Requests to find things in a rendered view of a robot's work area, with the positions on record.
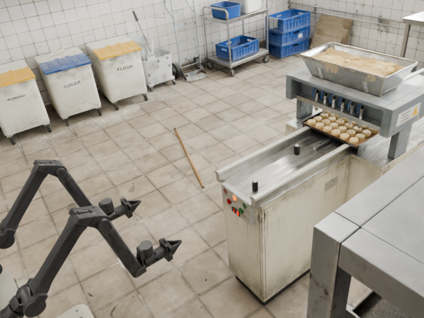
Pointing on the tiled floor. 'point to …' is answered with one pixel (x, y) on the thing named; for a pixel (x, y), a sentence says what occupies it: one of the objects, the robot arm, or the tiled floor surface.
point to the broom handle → (189, 159)
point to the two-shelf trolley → (229, 39)
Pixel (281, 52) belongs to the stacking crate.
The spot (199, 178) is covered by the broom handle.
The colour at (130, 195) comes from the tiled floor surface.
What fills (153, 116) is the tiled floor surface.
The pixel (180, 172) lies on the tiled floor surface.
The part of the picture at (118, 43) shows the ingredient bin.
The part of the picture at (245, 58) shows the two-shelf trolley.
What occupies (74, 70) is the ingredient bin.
